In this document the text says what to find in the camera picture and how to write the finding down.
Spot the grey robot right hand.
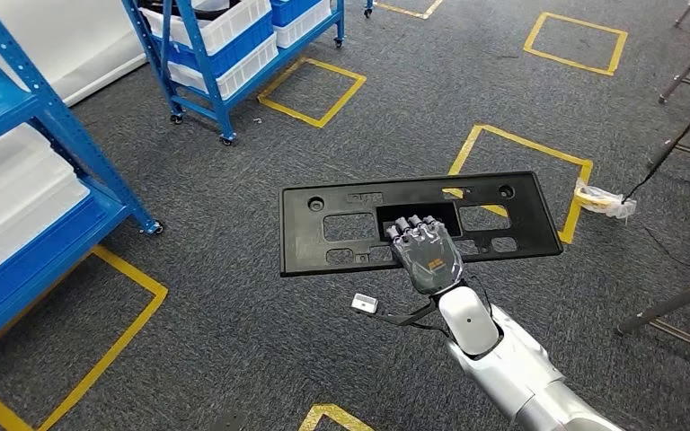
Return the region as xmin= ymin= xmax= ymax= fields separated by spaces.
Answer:
xmin=383 ymin=215 xmax=464 ymax=297

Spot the black plastic plate holder part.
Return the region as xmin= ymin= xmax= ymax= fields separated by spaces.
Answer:
xmin=278 ymin=171 xmax=564 ymax=278

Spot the black rubber part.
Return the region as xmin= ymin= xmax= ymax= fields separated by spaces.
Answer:
xmin=139 ymin=0 xmax=242 ymax=22

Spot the clear plastic bag wad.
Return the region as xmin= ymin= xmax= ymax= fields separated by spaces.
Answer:
xmin=573 ymin=178 xmax=638 ymax=220

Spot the blue plastic bin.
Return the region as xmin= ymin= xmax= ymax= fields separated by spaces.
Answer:
xmin=0 ymin=191 xmax=127 ymax=312
xmin=164 ymin=12 xmax=278 ymax=78
xmin=270 ymin=0 xmax=323 ymax=28

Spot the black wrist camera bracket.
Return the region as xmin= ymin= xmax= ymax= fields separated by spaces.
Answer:
xmin=368 ymin=300 xmax=450 ymax=334

